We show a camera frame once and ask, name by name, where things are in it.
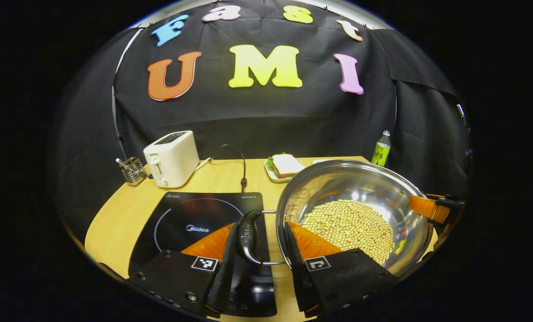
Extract small sandwich plate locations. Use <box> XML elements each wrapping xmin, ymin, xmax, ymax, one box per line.
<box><xmin>264</xmin><ymin>154</ymin><xmax>307</xmax><ymax>183</ymax></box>

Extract stainless steel pot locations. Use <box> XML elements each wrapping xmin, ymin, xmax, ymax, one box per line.
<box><xmin>237</xmin><ymin>159</ymin><xmax>435</xmax><ymax>278</ymax></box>

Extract black induction cooktop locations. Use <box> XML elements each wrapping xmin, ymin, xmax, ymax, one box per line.
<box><xmin>128</xmin><ymin>192</ymin><xmax>278</xmax><ymax>318</ymax></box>

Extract sandwich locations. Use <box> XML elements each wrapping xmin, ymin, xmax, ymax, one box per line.
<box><xmin>271</xmin><ymin>153</ymin><xmax>305</xmax><ymax>178</ymax></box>

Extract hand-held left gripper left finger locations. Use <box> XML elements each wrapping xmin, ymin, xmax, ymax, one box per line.
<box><xmin>127</xmin><ymin>222</ymin><xmax>240</xmax><ymax>319</ymax></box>

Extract green drink bottle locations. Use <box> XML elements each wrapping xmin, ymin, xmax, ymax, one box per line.
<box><xmin>372</xmin><ymin>130</ymin><xmax>392</xmax><ymax>168</ymax></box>

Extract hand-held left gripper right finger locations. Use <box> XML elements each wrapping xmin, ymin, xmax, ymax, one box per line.
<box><xmin>284</xmin><ymin>221</ymin><xmax>400</xmax><ymax>318</ymax></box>

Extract pile of soybeans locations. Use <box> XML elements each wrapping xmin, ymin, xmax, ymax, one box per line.
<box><xmin>300</xmin><ymin>199</ymin><xmax>395</xmax><ymax>265</ymax></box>

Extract white toaster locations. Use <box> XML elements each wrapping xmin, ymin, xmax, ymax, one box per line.
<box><xmin>143</xmin><ymin>130</ymin><xmax>200</xmax><ymax>189</ymax></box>

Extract black power cable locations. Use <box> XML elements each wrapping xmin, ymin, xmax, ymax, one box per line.
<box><xmin>210</xmin><ymin>144</ymin><xmax>249</xmax><ymax>193</ymax></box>

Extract wire utensil holder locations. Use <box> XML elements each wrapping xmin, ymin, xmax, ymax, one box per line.
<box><xmin>116</xmin><ymin>157</ymin><xmax>148</xmax><ymax>186</ymax></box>

